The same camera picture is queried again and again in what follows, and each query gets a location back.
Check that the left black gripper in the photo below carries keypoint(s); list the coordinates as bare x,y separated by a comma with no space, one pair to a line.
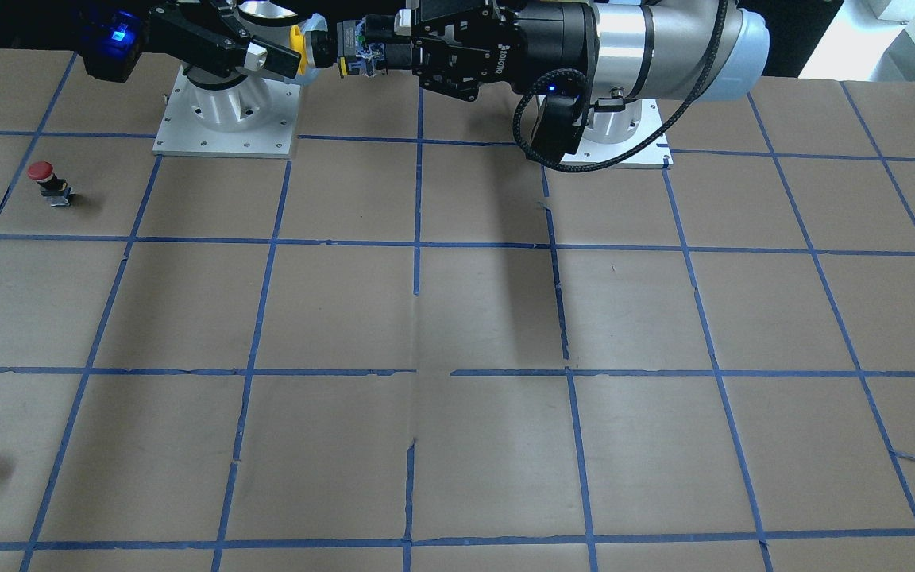
550,36

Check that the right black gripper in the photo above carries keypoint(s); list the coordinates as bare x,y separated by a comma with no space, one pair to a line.
202,41

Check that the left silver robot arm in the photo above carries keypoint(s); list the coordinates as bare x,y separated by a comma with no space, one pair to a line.
672,50

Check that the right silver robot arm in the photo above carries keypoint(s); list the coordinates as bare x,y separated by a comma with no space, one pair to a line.
229,49

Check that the red push button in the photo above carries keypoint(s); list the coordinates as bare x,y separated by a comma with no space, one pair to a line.
55,190

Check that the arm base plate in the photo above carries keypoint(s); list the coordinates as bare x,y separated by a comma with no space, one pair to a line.
609,134
236,116

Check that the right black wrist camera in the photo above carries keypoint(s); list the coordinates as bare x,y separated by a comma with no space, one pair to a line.
110,41

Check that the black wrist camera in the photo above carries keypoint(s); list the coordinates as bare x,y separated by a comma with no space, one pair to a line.
110,41
557,132

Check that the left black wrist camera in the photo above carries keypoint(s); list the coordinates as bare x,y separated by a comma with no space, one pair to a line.
557,132

